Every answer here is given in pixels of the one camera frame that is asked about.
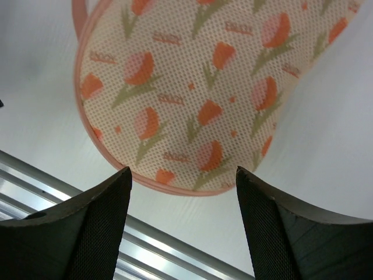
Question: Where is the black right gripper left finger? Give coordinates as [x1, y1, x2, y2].
[1, 167, 132, 279]

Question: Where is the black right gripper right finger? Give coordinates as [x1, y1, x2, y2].
[236, 167, 372, 279]

